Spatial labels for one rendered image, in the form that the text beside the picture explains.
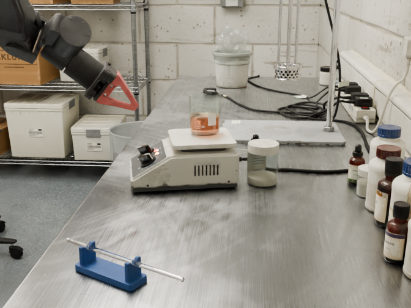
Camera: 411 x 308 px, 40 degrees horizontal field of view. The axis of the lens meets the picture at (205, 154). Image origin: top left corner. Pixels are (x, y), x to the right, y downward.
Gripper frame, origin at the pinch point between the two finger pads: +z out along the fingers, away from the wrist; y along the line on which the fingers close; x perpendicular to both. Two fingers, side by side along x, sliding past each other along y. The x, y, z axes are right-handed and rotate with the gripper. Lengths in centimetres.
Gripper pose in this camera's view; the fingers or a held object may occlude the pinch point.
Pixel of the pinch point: (133, 105)
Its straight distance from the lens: 112.2
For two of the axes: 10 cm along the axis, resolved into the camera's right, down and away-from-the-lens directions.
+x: -6.3, 7.6, 1.5
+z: 7.6, 5.7, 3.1
